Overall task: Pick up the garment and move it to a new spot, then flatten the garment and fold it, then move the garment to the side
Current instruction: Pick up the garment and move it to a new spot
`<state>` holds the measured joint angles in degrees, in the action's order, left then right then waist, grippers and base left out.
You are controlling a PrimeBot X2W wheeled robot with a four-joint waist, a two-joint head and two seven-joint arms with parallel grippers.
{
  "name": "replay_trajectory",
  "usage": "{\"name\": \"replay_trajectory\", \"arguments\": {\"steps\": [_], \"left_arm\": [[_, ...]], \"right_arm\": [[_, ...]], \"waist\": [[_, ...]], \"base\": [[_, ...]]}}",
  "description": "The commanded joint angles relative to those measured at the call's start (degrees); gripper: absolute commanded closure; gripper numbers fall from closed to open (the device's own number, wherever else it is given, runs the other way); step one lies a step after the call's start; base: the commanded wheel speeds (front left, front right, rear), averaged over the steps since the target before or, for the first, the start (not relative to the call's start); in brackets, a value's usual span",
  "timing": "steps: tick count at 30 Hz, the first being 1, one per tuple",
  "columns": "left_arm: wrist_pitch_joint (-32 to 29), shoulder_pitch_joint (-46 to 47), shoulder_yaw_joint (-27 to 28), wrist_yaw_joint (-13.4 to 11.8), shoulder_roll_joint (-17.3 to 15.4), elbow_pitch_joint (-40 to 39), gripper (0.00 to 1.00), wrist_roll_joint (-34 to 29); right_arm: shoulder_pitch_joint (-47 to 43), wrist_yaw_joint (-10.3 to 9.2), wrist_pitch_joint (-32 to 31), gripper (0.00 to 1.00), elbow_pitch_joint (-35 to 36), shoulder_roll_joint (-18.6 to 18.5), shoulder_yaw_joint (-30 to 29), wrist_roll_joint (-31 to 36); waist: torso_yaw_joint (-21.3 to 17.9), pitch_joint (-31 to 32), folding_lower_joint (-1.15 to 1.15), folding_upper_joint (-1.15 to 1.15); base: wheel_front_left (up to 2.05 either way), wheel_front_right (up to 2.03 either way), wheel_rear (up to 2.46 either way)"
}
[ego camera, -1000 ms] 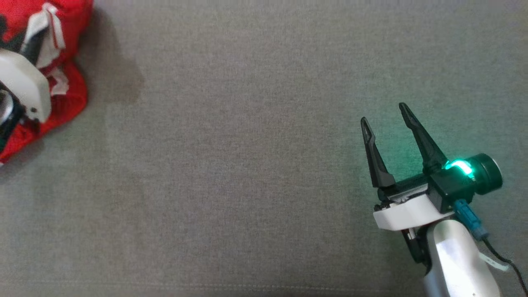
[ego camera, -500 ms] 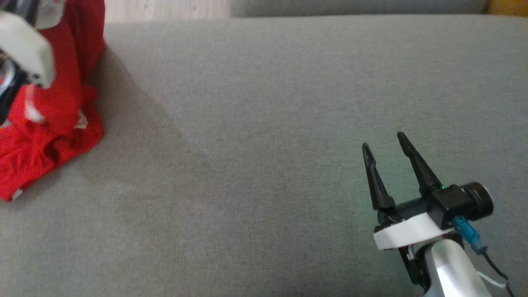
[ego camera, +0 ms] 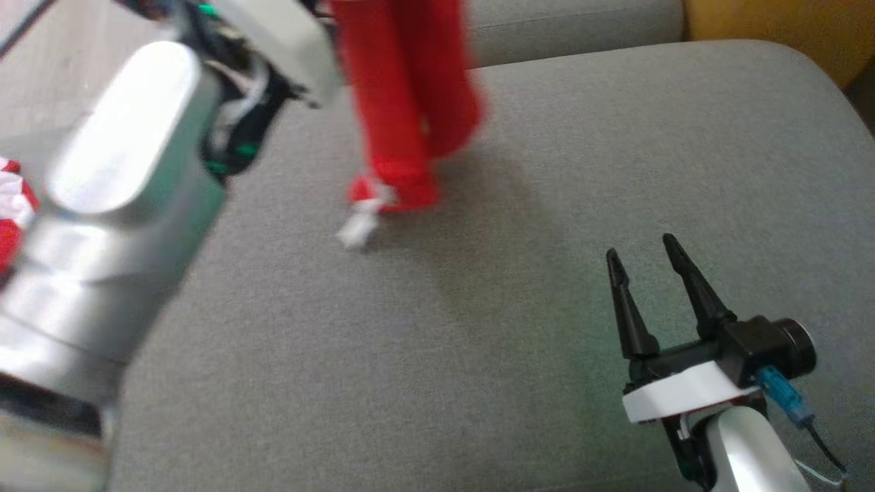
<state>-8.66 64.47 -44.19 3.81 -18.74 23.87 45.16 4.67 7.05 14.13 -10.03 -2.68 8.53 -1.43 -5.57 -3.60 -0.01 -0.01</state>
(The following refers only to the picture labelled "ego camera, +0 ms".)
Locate grey sofa back cushion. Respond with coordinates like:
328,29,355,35
465,0,686,69

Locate grey sofa seat cushion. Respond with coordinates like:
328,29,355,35
0,40,875,492

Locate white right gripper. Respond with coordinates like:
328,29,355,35
605,233,761,426

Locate red white sports jersey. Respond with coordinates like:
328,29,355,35
332,0,486,250

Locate red shorts with white stripe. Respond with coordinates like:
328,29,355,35
0,157,40,277

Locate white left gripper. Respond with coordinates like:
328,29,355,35
208,0,342,109

